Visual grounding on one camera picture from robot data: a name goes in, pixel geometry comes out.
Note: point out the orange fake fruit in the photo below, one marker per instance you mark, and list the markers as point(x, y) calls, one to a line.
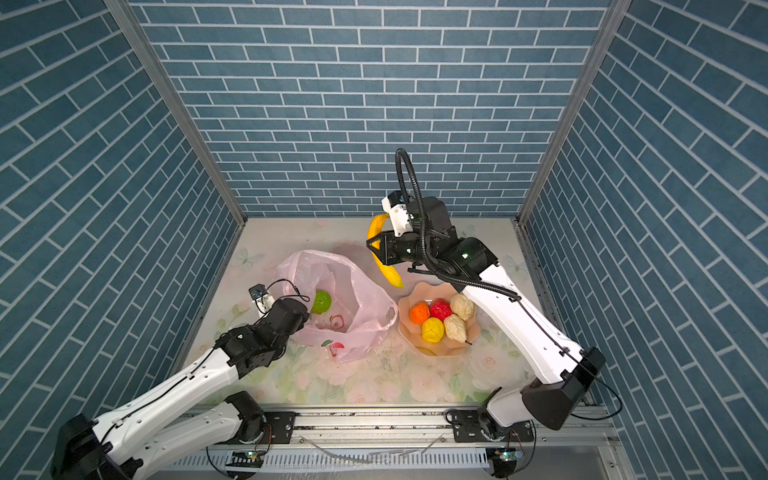
point(419, 313)

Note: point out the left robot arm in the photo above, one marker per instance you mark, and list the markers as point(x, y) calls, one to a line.
point(146, 434)

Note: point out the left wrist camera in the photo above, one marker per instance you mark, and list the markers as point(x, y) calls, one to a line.
point(261, 298)

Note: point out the pink plastic bag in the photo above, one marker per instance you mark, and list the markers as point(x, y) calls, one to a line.
point(361, 313)

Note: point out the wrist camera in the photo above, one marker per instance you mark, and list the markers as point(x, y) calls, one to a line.
point(400, 209)
point(261, 298)

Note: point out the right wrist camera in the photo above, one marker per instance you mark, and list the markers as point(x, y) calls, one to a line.
point(400, 209)

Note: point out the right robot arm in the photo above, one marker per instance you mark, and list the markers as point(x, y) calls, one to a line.
point(563, 371)

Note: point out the green fake fruit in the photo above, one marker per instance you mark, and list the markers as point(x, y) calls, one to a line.
point(322, 302)

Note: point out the cream fake fruit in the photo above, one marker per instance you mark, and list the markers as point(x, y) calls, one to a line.
point(455, 328)
point(462, 307)

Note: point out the yellow banana fake fruit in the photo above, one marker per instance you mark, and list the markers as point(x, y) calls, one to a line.
point(379, 243)

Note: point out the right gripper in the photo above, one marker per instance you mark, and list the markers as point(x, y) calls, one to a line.
point(388, 242)

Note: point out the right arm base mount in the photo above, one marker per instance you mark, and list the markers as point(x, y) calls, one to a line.
point(469, 426)

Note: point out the peach scalloped bowl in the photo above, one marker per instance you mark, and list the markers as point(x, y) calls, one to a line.
point(412, 333)

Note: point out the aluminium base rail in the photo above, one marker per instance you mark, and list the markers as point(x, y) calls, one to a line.
point(330, 440)

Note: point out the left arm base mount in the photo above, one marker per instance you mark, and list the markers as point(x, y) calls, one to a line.
point(271, 427)

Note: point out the red fake fruit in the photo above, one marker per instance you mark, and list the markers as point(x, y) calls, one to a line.
point(440, 309)

